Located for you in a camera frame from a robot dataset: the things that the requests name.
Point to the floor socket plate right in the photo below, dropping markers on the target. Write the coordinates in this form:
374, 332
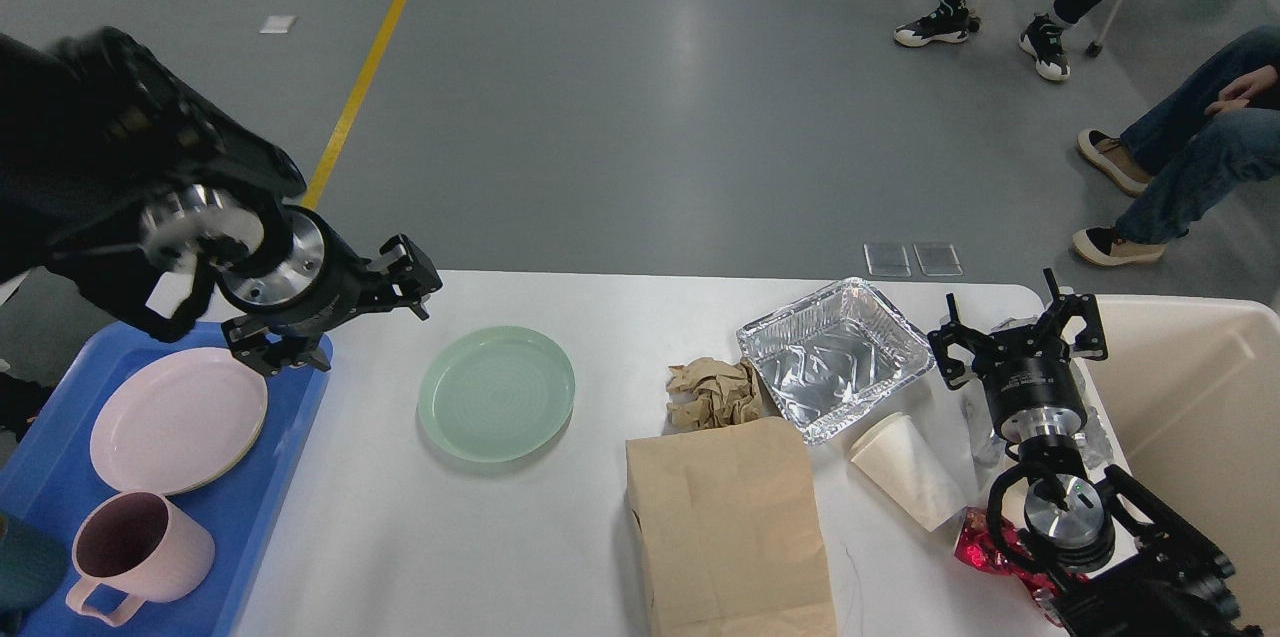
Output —
938, 259

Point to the red foil wrapper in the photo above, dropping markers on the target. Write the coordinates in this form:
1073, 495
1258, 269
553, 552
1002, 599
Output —
975, 547

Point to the brown paper bag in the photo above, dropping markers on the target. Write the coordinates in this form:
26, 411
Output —
729, 533

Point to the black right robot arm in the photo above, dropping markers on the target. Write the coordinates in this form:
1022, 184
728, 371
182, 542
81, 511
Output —
1121, 562

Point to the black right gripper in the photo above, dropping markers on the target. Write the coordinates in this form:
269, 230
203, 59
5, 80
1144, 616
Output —
1034, 395

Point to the floor socket plate left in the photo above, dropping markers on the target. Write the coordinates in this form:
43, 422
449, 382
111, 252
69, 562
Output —
887, 259

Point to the white paper cup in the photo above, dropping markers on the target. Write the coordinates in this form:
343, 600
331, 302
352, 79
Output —
894, 454

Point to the aluminium foil tray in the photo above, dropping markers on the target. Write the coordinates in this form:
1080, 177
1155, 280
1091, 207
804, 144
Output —
829, 359

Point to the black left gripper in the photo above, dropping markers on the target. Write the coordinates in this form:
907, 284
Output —
319, 284

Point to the seated person in black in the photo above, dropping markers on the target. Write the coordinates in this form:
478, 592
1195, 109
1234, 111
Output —
21, 402

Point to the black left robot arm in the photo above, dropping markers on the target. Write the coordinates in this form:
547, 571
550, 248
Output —
120, 177

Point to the beige plastic bin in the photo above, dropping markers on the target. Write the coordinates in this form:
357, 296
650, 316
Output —
1191, 387

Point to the crumpled brown paper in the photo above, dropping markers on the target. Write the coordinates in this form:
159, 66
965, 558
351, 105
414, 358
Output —
708, 393

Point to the pink mug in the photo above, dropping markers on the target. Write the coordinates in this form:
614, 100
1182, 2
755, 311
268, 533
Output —
132, 549

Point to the green plate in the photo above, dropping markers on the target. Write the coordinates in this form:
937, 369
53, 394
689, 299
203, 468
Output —
497, 394

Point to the white paper on floor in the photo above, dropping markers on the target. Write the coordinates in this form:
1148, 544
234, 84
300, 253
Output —
278, 24

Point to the dark green mug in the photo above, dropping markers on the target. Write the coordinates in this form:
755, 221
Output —
32, 566

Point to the person in blue jeans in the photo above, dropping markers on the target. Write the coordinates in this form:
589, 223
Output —
1219, 129

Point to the floor socket plate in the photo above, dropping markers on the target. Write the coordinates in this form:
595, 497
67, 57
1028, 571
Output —
887, 259
938, 259

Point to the pink plate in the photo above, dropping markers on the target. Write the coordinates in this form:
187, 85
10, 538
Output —
179, 423

